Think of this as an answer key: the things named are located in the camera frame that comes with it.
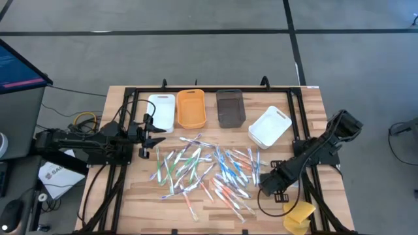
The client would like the blue toothbrush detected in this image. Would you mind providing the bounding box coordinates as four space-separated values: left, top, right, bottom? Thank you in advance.
221 166 244 192
225 150 249 184
216 153 236 187
214 146 225 174
255 148 261 186

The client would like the black keyboard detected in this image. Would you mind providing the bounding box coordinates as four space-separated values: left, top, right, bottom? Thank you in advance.
0 161 9 198

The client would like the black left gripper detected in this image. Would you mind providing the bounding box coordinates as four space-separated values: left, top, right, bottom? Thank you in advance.
127 114 168 159

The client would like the white round device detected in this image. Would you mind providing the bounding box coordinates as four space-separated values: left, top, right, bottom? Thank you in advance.
0 132 8 159

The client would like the white printed booklet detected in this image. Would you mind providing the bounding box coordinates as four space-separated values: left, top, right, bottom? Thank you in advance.
38 161 86 200

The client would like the black floor cable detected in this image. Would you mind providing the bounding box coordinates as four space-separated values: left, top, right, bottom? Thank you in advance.
387 121 418 167

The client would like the orange plastic bin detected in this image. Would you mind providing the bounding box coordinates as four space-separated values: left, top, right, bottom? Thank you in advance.
176 88 208 130

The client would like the black computer mouse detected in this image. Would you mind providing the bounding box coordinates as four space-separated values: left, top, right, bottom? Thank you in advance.
0 198 25 233

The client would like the thick black base cable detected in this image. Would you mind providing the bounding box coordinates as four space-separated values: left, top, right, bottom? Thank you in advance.
80 164 108 226

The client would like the grey plastic bin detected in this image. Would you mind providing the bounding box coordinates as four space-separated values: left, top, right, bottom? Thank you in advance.
215 89 247 129

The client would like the black cable bundle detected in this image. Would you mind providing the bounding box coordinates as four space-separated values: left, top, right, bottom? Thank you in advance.
67 117 99 135

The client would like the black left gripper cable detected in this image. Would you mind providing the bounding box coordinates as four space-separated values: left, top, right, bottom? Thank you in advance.
112 99 157 127

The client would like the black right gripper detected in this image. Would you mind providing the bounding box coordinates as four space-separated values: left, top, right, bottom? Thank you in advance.
259 159 300 204

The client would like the grey desk cabinet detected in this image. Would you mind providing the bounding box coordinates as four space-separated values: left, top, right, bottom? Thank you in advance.
0 86 46 161

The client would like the orange toothbrush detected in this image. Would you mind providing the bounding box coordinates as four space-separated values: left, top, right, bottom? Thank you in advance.
232 148 259 163
195 173 215 204
228 152 252 170
180 184 199 223
236 161 259 174
210 178 241 210
233 153 269 167
214 188 246 224

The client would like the grey chair leg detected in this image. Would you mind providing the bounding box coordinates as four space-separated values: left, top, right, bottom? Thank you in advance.
390 117 418 136

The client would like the white plastic bin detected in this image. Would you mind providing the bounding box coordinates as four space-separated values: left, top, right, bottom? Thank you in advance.
146 93 176 134
247 105 293 150

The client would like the computer monitor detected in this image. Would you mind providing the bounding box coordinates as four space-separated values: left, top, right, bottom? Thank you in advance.
0 38 54 95

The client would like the yellow cable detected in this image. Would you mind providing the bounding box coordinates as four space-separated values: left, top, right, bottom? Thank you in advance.
72 111 98 131

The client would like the yellow cloth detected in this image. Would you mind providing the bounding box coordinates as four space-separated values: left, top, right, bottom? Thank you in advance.
282 200 317 235

